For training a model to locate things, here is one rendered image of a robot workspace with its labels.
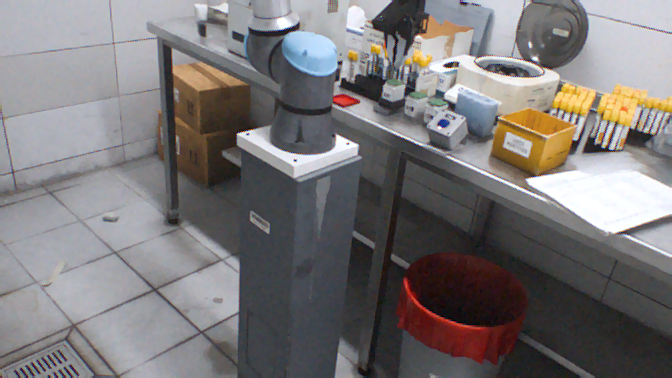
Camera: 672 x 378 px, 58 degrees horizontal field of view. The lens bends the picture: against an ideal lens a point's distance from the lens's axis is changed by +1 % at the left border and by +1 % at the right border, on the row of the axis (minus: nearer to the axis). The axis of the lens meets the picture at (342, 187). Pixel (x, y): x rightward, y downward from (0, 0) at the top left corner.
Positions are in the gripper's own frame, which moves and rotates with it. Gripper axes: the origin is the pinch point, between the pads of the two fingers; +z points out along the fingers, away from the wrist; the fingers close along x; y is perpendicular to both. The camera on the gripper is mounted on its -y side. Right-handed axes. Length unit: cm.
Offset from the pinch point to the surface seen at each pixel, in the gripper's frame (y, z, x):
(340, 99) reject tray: -5.5, 12.5, 13.0
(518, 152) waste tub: -1.4, 8.9, -40.4
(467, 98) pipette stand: 4.9, 3.3, -20.8
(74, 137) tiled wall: -17, 81, 169
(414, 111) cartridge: 0.0, 9.9, -8.8
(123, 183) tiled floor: -5, 100, 149
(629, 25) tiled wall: 58, -13, -36
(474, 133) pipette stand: 4.5, 11.3, -25.1
